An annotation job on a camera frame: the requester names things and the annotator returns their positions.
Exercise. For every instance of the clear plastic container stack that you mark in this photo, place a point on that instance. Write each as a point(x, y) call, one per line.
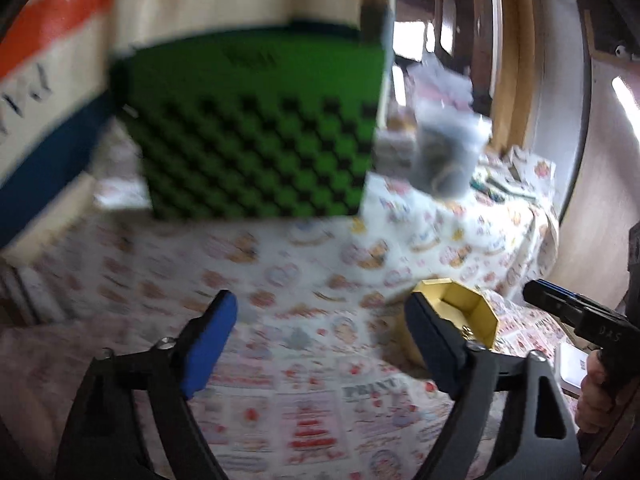
point(445, 155)

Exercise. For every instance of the person's right hand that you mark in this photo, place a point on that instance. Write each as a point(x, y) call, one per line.
point(592, 395)

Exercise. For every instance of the pink printed mat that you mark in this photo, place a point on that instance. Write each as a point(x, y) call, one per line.
point(310, 410)

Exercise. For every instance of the gold octagonal box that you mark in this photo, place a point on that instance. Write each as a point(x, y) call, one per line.
point(480, 310)

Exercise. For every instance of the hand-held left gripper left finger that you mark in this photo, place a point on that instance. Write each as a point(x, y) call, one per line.
point(210, 340)

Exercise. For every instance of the white paper sheet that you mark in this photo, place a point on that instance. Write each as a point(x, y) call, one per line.
point(570, 370)

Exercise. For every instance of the bear printed blanket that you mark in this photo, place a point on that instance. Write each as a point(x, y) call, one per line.
point(425, 240)

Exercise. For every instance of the green black checkered box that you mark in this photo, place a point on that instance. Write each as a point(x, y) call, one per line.
point(250, 160)

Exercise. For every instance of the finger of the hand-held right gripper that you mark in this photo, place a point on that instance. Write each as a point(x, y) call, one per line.
point(550, 300)

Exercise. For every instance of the wooden window frame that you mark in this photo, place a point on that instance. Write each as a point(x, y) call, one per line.
point(520, 60)

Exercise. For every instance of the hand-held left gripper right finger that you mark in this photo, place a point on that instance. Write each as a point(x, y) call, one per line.
point(435, 340)

